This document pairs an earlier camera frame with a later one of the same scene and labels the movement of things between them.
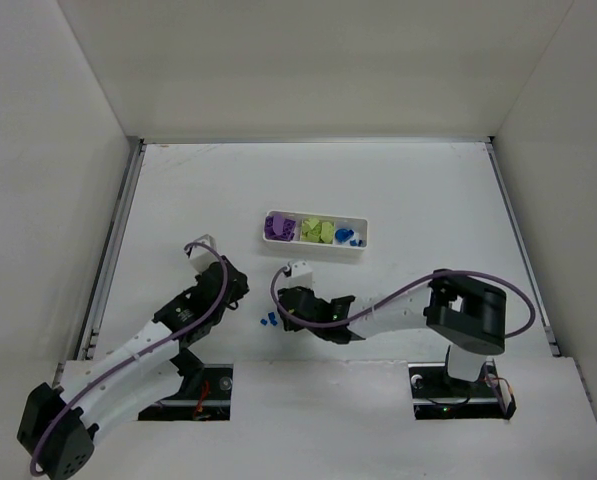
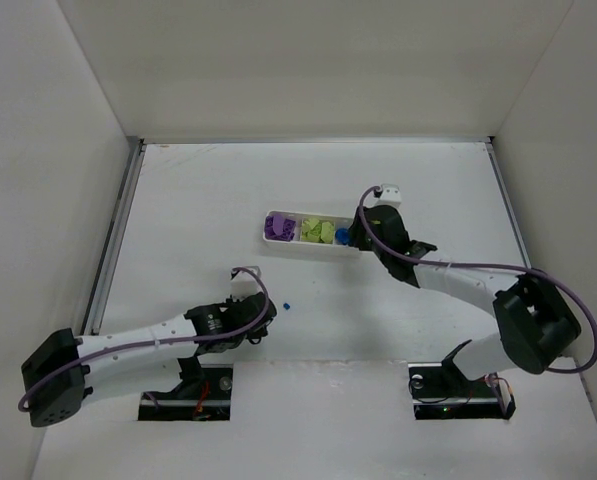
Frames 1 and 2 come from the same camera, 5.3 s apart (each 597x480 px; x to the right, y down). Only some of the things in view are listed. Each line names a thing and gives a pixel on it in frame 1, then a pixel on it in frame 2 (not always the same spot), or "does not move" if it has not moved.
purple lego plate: [288, 227] does not move
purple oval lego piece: [278, 224] does not move
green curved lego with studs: [327, 232] does not move
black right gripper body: [288, 308] → [366, 228]
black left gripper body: [233, 284] → [258, 314]
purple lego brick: [269, 231] does not move
